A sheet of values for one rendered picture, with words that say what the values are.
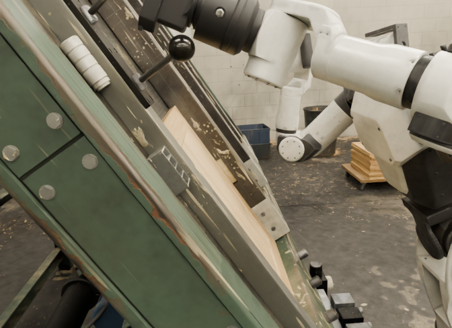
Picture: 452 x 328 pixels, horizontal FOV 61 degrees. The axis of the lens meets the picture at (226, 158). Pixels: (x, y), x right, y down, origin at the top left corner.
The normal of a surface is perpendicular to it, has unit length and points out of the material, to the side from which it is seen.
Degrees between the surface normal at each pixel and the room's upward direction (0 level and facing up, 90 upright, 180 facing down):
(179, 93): 90
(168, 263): 90
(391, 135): 101
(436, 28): 90
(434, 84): 79
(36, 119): 90
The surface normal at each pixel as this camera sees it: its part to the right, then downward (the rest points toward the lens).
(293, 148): -0.30, 0.26
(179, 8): 0.04, 0.26
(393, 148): -0.65, 0.40
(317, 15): -0.58, -0.09
